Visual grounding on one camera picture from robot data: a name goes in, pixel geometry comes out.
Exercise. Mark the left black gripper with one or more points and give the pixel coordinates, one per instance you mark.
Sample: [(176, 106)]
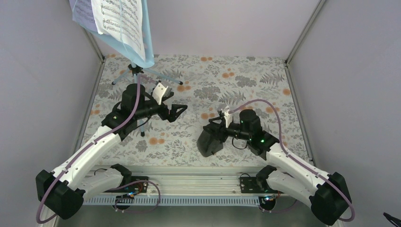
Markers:
[(172, 116)]

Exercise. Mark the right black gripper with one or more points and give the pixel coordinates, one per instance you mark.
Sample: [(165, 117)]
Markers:
[(220, 129)]

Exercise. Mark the black metronome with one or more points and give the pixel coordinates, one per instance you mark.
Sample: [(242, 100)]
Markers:
[(210, 142)]

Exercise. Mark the light blue music stand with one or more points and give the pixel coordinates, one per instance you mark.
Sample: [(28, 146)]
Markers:
[(124, 116)]

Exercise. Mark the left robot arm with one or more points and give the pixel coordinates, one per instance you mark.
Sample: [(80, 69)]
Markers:
[(64, 189)]

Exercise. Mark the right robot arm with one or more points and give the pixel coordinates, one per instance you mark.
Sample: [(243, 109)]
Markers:
[(327, 195)]

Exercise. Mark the floral patterned mat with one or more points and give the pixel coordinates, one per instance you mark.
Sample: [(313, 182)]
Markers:
[(207, 83)]

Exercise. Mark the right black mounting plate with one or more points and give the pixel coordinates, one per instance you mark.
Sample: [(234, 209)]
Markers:
[(248, 185)]

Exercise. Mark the black mounting plate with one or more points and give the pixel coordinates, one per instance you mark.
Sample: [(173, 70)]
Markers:
[(137, 187), (248, 185)]

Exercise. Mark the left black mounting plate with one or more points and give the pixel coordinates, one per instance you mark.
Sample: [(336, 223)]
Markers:
[(137, 187)]

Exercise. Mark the white sheet music page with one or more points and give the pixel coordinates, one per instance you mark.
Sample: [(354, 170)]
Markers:
[(119, 23)]

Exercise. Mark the black object at corner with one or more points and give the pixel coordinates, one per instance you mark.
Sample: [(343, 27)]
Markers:
[(393, 220)]

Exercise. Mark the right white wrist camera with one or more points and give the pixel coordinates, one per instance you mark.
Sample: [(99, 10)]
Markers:
[(224, 112)]

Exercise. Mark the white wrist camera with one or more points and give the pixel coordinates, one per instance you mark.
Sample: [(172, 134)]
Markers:
[(224, 112), (161, 92)]

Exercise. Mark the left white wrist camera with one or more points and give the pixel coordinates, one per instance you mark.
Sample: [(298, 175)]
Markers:
[(161, 92)]

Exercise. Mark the aluminium rail base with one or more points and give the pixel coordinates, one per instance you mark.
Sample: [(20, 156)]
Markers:
[(189, 181)]

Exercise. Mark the light blue cable duct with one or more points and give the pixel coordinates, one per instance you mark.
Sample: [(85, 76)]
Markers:
[(143, 200)]

